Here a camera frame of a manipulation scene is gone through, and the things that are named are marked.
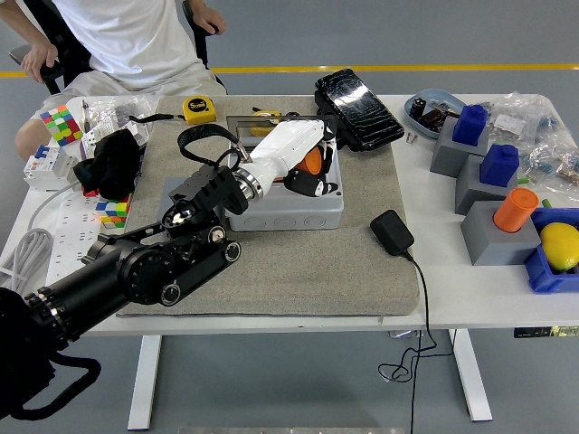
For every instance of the person's left hand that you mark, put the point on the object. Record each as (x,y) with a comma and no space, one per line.
(209,17)

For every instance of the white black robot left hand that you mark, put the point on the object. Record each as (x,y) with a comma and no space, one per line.
(294,140)

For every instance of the person's right hand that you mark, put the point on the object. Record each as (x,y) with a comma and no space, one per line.
(40,61)

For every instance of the orange cylinder battery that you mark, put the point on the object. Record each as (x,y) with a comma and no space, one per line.
(312,163)
(513,210)

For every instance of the transparent hinged box lid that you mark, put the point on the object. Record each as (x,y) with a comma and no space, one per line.
(244,118)

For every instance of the person's left forearm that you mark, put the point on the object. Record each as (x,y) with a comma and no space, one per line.
(194,3)

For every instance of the person's right forearm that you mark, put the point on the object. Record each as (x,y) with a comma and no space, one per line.
(22,22)

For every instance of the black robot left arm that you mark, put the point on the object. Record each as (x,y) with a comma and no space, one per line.
(135,276)

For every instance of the grey plastic junction box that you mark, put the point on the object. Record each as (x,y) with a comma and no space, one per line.
(289,221)

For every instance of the white purple small box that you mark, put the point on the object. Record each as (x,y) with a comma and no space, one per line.
(95,138)

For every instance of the black capacitor cylinder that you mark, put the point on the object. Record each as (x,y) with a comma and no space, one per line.
(292,115)

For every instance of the black office chair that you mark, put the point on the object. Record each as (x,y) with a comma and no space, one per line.
(68,50)

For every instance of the yellow tape measure round face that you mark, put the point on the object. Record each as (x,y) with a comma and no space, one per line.
(260,131)

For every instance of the large multicolour puzzle cube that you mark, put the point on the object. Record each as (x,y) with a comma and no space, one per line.
(61,124)

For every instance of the silver pen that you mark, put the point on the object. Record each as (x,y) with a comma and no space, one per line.
(84,115)

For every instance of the black cracked-pattern case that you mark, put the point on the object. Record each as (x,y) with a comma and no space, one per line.
(362,113)

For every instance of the clear plastic bag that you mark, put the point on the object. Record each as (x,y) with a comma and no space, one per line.
(108,108)

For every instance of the person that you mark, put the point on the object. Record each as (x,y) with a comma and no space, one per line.
(126,36)

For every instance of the white circuit breaker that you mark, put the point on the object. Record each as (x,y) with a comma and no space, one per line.
(45,172)

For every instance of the black cloth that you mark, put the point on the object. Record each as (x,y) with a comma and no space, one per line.
(108,167)

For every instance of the grey block with round hole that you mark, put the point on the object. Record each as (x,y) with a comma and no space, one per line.
(174,183)

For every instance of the black capacitor in tray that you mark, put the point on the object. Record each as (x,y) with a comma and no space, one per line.
(419,107)

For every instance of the grey-brown mat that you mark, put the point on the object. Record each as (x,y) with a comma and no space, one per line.
(294,271)

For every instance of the black power adapter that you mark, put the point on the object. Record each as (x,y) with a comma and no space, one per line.
(391,233)

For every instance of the brown component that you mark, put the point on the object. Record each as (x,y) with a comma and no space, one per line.
(432,119)

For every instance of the blue-grey tray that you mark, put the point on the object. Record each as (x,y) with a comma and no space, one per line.
(434,95)

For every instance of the grey block holder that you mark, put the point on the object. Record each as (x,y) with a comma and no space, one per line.
(488,239)
(445,153)
(468,190)

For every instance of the white power strip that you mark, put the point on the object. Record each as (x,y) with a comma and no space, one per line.
(72,226)

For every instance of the small multicolour puzzle cube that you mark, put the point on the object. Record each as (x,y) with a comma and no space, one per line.
(113,214)

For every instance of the blue block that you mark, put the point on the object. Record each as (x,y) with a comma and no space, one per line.
(470,126)
(497,165)

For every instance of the clear bag of parts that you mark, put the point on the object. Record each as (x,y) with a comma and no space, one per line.
(552,163)
(520,115)

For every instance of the blue plastic bin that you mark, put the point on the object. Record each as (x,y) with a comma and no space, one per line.
(538,271)

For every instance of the white table leg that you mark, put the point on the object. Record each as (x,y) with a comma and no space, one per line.
(145,384)
(472,384)

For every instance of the yellow fruit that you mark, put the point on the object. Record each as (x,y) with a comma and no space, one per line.
(561,246)

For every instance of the black table control panel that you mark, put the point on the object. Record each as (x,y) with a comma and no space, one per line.
(543,332)

